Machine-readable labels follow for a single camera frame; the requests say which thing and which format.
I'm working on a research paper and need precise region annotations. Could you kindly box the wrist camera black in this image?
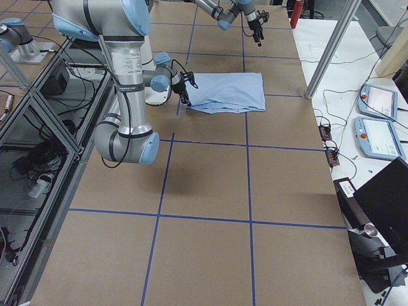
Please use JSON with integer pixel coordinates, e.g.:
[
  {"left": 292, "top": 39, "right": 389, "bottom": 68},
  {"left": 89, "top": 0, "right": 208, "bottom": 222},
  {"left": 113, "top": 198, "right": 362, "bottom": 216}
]
[
  {"left": 180, "top": 71, "right": 198, "bottom": 89},
  {"left": 257, "top": 10, "right": 270, "bottom": 24}
]

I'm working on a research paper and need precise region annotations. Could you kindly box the red cylinder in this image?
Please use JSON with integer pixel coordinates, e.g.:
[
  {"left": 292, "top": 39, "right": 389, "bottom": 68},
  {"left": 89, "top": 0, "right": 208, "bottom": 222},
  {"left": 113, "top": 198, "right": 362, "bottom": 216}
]
[{"left": 290, "top": 0, "right": 304, "bottom": 29}]

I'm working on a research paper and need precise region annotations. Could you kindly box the aluminium frame post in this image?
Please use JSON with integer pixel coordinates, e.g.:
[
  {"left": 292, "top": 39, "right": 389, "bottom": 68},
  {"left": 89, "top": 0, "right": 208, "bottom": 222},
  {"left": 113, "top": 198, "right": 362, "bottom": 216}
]
[{"left": 305, "top": 0, "right": 361, "bottom": 99}]

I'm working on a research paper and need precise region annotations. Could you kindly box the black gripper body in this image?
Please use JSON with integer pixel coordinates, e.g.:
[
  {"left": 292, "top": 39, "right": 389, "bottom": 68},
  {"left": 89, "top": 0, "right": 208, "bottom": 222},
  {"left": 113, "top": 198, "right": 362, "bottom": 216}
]
[
  {"left": 171, "top": 75, "right": 188, "bottom": 96},
  {"left": 247, "top": 17, "right": 262, "bottom": 33}
]

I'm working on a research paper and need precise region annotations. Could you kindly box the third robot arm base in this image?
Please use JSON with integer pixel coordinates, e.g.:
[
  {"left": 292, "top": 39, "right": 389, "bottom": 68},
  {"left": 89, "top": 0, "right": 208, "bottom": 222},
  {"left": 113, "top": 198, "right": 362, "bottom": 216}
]
[{"left": 1, "top": 17, "right": 56, "bottom": 64}]

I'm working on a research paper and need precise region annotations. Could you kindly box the teach pendant tablet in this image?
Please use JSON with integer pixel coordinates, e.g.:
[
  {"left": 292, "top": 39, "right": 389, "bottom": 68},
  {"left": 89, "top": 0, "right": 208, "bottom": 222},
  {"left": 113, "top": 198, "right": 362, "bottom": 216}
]
[
  {"left": 354, "top": 117, "right": 406, "bottom": 161},
  {"left": 358, "top": 84, "right": 398, "bottom": 121}
]

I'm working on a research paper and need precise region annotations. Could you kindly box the light blue t-shirt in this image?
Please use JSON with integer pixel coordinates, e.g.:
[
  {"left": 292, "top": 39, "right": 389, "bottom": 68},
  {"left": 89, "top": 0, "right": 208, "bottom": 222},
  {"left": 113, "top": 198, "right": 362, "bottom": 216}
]
[{"left": 186, "top": 73, "right": 266, "bottom": 114}]

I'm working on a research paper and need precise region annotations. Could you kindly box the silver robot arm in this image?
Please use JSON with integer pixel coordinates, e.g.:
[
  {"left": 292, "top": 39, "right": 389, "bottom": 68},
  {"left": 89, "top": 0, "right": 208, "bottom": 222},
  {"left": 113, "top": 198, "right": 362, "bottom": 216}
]
[
  {"left": 186, "top": 0, "right": 270, "bottom": 47},
  {"left": 52, "top": 1, "right": 195, "bottom": 164}
]

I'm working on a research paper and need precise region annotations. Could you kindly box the far teach pendant tablet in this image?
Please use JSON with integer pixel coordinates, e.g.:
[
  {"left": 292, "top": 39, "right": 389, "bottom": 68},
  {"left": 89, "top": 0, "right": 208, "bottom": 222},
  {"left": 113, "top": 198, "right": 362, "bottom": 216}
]
[{"left": 358, "top": 84, "right": 398, "bottom": 121}]

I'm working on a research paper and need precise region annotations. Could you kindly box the near teach pendant tablet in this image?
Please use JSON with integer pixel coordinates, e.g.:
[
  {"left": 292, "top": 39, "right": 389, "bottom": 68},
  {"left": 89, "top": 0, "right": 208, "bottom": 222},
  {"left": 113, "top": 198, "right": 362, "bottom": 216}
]
[{"left": 354, "top": 117, "right": 406, "bottom": 161}]

